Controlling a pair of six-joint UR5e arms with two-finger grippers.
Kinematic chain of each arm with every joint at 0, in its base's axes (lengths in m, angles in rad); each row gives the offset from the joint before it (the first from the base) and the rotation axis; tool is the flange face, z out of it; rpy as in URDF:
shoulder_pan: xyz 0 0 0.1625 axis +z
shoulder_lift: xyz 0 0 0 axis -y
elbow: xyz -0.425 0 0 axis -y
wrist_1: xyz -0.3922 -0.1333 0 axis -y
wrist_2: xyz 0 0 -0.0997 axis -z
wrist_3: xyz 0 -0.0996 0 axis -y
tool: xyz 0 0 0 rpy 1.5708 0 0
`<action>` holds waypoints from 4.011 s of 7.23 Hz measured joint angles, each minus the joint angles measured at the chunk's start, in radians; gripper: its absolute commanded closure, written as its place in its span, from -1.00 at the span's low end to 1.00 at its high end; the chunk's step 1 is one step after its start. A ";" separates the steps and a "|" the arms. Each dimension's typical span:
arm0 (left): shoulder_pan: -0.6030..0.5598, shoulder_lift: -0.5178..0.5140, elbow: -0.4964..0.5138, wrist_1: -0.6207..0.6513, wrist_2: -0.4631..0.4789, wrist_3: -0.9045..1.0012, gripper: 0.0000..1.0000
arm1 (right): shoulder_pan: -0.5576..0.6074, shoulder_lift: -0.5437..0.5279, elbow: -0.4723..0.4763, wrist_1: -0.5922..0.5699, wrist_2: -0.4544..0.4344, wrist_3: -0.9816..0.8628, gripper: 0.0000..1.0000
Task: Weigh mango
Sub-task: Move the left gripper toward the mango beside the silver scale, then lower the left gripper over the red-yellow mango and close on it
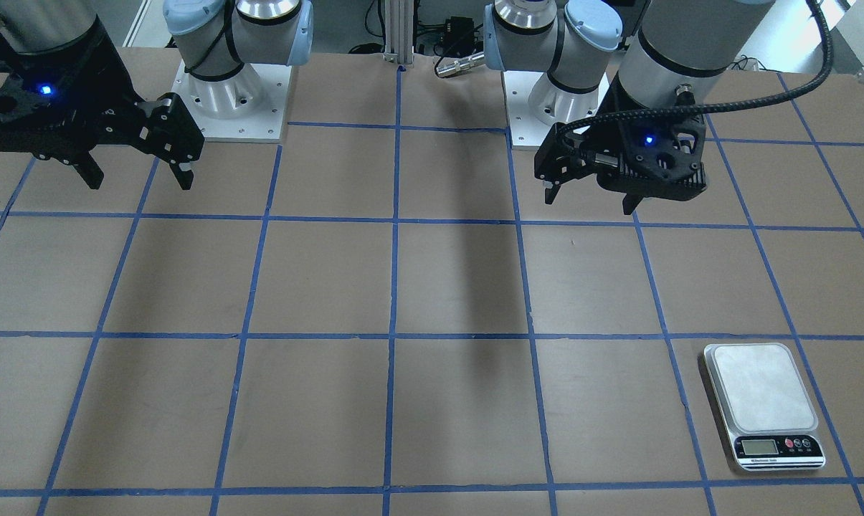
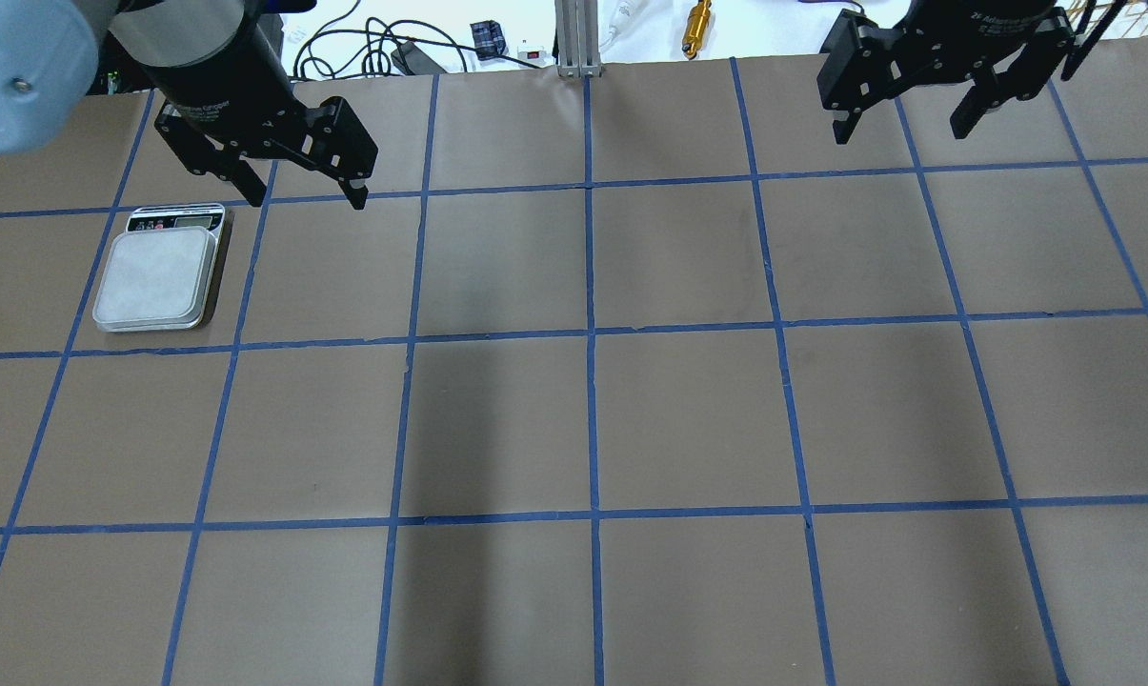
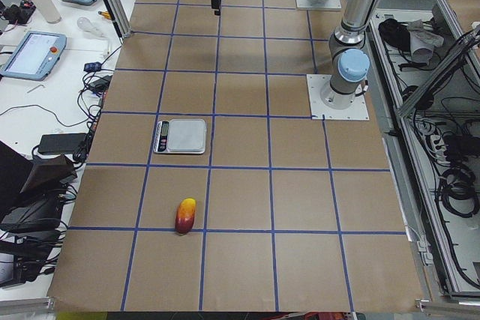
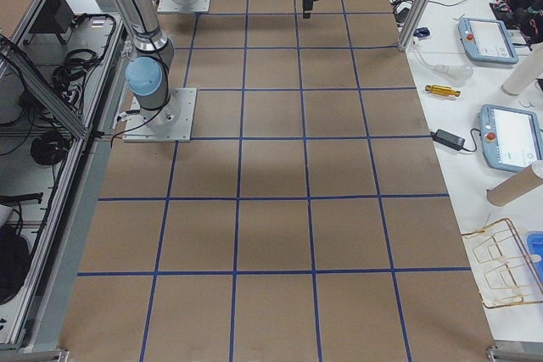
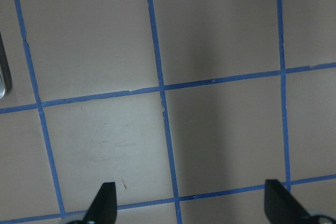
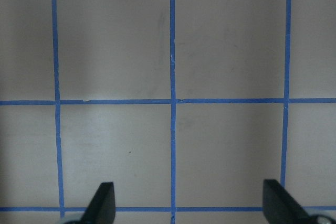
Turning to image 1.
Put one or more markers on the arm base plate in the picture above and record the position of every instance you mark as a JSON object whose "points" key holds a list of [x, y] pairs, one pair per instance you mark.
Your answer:
{"points": [[534, 104], [247, 108]]}

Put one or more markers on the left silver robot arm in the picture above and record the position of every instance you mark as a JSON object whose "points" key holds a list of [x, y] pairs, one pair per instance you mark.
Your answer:
{"points": [[680, 50]]}

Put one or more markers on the metal cylinder connector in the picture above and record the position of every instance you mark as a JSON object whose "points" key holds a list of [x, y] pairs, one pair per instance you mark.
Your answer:
{"points": [[460, 65]]}

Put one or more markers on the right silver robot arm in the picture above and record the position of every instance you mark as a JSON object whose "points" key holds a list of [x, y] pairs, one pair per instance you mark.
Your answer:
{"points": [[216, 39]]}

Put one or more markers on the aluminium frame post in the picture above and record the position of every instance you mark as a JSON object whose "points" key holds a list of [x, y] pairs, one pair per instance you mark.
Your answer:
{"points": [[399, 22]]}

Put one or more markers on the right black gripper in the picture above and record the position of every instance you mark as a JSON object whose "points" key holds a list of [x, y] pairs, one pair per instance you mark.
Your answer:
{"points": [[104, 79]]}

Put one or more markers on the black power adapter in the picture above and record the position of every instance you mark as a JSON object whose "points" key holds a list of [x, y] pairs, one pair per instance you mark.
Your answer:
{"points": [[458, 35]]}

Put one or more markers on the silver digital kitchen scale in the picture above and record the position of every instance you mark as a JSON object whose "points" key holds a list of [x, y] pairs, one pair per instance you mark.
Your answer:
{"points": [[768, 417]]}

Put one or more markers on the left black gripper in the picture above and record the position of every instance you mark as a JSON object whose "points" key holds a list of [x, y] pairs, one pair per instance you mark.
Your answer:
{"points": [[613, 123]]}

